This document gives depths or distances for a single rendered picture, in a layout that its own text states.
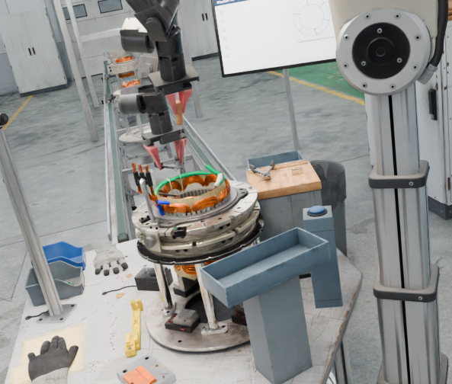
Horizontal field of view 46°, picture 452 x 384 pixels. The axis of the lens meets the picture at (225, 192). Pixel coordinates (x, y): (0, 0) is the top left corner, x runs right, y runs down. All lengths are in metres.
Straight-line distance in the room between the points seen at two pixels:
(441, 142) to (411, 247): 2.32
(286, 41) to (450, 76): 1.36
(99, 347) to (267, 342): 0.52
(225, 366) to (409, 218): 0.53
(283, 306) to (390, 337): 0.28
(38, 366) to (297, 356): 0.65
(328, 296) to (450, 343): 1.25
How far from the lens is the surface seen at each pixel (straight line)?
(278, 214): 1.47
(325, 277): 1.38
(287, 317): 1.14
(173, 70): 1.19
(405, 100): 1.07
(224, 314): 1.46
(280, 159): 1.73
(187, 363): 1.33
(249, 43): 2.31
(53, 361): 1.46
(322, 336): 1.33
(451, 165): 3.52
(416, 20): 0.98
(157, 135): 1.40
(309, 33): 2.27
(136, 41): 1.19
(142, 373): 1.30
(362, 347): 2.56
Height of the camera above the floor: 1.57
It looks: 20 degrees down
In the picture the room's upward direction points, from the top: 11 degrees counter-clockwise
